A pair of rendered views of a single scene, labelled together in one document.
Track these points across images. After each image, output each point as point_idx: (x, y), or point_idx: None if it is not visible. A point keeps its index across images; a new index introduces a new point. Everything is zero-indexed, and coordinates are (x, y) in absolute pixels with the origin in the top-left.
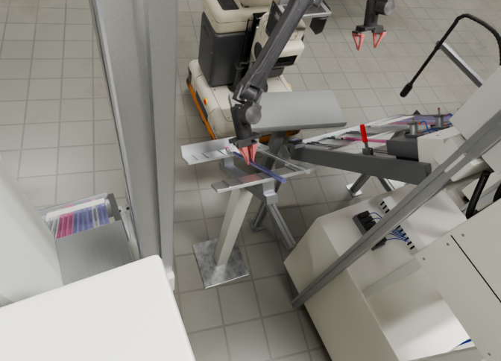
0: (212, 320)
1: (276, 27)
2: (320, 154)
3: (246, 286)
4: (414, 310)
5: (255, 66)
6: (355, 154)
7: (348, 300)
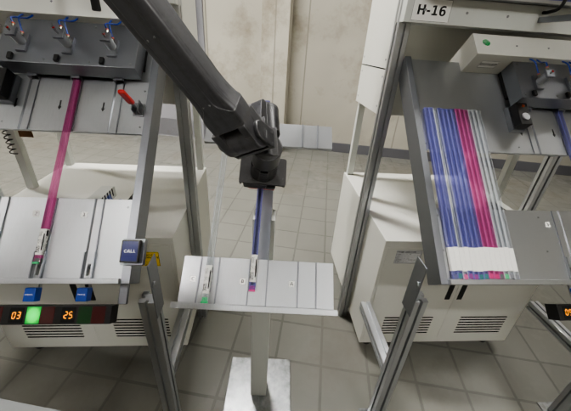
0: (291, 329)
1: None
2: (144, 186)
3: (242, 346)
4: (163, 178)
5: (224, 87)
6: (147, 118)
7: None
